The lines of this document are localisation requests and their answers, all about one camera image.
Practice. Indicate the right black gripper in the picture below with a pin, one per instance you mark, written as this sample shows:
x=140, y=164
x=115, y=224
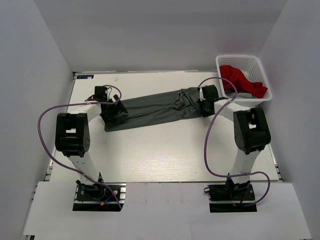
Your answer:
x=205, y=113

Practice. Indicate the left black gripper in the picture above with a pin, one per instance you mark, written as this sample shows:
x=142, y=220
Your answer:
x=108, y=118

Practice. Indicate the dark grey t shirt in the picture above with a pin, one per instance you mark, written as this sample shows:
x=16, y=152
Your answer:
x=157, y=109

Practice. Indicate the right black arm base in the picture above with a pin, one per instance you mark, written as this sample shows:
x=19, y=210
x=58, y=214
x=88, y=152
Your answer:
x=223, y=200

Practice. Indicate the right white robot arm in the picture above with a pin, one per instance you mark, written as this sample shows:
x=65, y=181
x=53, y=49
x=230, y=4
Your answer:
x=250, y=127

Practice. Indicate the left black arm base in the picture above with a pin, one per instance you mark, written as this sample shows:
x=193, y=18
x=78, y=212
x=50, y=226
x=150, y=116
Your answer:
x=97, y=198

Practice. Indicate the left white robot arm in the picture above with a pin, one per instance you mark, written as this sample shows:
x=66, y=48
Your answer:
x=72, y=136

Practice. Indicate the light grey t shirt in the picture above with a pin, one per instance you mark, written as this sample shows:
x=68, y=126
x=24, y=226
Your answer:
x=239, y=95

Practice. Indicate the blue table label sticker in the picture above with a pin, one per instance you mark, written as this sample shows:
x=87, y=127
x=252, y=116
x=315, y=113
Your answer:
x=85, y=77

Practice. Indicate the white plastic laundry basket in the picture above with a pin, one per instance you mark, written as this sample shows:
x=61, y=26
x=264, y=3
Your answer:
x=253, y=70

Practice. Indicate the red t shirt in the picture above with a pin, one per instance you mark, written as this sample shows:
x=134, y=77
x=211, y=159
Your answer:
x=241, y=83

